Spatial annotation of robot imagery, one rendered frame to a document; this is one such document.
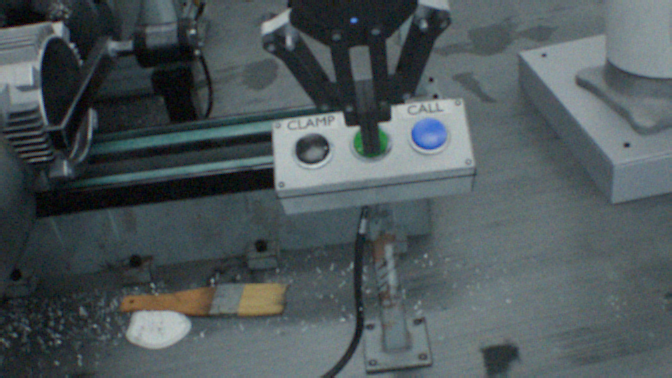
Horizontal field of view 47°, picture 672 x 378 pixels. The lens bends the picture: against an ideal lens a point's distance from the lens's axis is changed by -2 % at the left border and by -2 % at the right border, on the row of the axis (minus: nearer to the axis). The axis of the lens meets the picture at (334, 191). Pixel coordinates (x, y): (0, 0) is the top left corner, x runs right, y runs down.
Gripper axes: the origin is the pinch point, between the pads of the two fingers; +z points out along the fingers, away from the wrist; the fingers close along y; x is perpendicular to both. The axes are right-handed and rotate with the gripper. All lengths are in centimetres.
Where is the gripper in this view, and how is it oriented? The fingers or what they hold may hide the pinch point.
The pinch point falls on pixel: (368, 118)
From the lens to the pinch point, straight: 64.2
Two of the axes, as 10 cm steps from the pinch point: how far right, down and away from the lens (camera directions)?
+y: -9.9, 1.2, 0.6
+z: 1.1, 4.3, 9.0
